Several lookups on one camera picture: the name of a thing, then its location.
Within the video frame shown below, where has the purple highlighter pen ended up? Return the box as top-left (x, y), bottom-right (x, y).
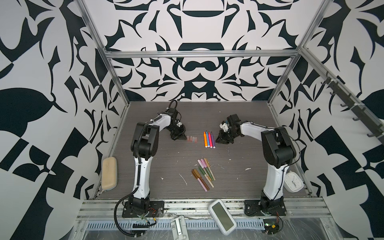
top-left (210, 132), bottom-right (216, 149)

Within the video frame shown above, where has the white square alarm clock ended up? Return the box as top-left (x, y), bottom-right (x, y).
top-left (284, 172), bottom-right (304, 193)

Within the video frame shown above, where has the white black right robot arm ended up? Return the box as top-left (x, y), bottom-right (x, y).
top-left (216, 114), bottom-right (297, 201)

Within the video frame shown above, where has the aluminium horizontal back bar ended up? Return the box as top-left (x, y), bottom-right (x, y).
top-left (105, 50), bottom-right (298, 59)

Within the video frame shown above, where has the aluminium corner post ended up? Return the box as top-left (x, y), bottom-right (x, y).
top-left (268, 0), bottom-right (333, 105)
top-left (63, 1), bottom-right (129, 112)

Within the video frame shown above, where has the orange highlighter pen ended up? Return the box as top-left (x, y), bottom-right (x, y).
top-left (203, 132), bottom-right (208, 148)

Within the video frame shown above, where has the white tablet device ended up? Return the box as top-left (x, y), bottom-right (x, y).
top-left (208, 199), bottom-right (237, 236)

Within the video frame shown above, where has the grey hook rack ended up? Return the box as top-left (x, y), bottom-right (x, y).
top-left (320, 72), bottom-right (384, 145)

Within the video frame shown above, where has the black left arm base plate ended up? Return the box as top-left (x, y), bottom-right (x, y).
top-left (122, 200), bottom-right (165, 218)

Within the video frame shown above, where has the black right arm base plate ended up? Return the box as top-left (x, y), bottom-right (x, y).
top-left (244, 198), bottom-right (287, 217)

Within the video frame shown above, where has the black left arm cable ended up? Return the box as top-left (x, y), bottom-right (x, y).
top-left (113, 188), bottom-right (157, 238)

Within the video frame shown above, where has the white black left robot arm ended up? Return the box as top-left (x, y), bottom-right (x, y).
top-left (128, 107), bottom-right (187, 211)

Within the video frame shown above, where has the beige sponge block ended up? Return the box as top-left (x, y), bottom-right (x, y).
top-left (101, 157), bottom-right (118, 191)

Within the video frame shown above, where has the small circuit board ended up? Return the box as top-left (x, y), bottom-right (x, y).
top-left (264, 218), bottom-right (284, 236)

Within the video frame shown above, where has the aluminium corner post back right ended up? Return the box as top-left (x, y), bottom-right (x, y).
top-left (268, 0), bottom-right (333, 105)

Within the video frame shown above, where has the pink cap green marker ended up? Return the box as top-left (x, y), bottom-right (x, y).
top-left (200, 158), bottom-right (215, 182)

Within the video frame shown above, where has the aluminium corner post back left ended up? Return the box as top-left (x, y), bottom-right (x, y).
top-left (63, 1), bottom-right (129, 112)

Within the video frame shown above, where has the gold cap brown marker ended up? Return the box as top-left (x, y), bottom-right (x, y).
top-left (193, 169), bottom-right (210, 192)

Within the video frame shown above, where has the white bracket front rail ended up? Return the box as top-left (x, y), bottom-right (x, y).
top-left (171, 216), bottom-right (189, 240)

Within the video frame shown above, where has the blue highlighter pen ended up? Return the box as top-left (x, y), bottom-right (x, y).
top-left (205, 131), bottom-right (211, 148)

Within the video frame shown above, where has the pink red highlighter pen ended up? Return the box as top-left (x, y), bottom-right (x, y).
top-left (208, 132), bottom-right (213, 148)

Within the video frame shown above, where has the gold cap beige marker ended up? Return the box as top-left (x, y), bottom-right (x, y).
top-left (204, 158), bottom-right (216, 181)

